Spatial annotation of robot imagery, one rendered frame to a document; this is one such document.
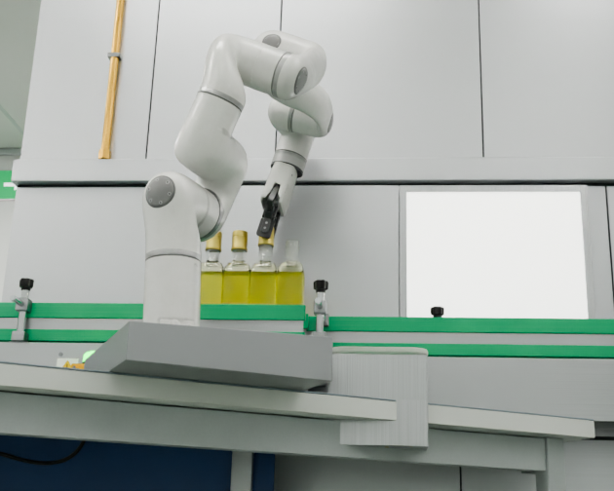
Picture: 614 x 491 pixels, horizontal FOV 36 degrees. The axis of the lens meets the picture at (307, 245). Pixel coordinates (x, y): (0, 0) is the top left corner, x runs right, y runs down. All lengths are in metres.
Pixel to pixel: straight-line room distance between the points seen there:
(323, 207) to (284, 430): 0.77
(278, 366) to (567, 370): 0.72
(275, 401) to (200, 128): 0.48
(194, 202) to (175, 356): 0.35
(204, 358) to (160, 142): 1.06
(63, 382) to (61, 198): 0.99
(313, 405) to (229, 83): 0.57
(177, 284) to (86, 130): 0.93
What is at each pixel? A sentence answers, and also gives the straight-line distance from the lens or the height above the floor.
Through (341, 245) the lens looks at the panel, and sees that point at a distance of 2.16.
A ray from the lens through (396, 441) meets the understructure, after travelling 1.61.
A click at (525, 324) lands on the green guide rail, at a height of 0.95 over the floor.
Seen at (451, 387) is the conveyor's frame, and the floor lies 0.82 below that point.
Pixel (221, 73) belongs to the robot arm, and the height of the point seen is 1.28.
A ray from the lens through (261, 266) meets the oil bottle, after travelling 2.01.
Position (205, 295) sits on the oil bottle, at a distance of 2.00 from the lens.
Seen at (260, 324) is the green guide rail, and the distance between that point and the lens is 1.86.
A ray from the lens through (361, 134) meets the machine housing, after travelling 2.29.
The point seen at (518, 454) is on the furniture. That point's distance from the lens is 1.79.
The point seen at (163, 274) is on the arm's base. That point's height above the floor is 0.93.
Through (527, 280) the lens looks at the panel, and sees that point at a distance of 2.16.
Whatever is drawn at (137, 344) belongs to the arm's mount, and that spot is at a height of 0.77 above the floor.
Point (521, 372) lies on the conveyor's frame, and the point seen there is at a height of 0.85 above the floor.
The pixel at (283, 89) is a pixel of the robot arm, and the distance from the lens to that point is 1.69.
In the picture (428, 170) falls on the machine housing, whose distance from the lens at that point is 2.23.
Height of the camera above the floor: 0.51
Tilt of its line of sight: 18 degrees up
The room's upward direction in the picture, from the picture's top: 2 degrees clockwise
